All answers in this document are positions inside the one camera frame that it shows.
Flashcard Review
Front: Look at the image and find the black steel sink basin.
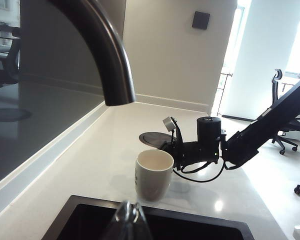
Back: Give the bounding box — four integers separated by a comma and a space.
41, 194, 256, 240

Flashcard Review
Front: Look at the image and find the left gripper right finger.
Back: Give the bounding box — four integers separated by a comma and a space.
131, 202, 153, 240

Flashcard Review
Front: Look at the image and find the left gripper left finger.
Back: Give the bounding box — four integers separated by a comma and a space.
113, 199, 134, 240

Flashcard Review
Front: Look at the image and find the dark square wall panel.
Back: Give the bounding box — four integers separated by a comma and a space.
191, 11, 211, 30

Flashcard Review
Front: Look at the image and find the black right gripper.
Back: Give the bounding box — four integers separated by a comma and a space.
162, 141, 191, 171

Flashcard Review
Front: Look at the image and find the black mesh office chair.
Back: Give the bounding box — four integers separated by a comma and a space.
271, 68, 300, 155

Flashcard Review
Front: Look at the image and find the steel gooseneck kitchen faucet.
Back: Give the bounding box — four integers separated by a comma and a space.
48, 0, 137, 107

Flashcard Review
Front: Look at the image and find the white office desk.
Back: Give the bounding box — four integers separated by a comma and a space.
281, 71, 300, 87

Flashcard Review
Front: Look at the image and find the round black countertop cover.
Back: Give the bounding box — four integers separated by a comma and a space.
139, 131, 176, 151

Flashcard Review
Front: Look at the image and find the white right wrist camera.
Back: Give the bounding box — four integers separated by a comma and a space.
162, 116, 176, 133

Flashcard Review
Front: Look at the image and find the white Starbucks ceramic mug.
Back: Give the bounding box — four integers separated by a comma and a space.
134, 149, 175, 202

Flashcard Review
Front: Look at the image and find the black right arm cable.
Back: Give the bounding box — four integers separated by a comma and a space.
173, 157, 229, 183

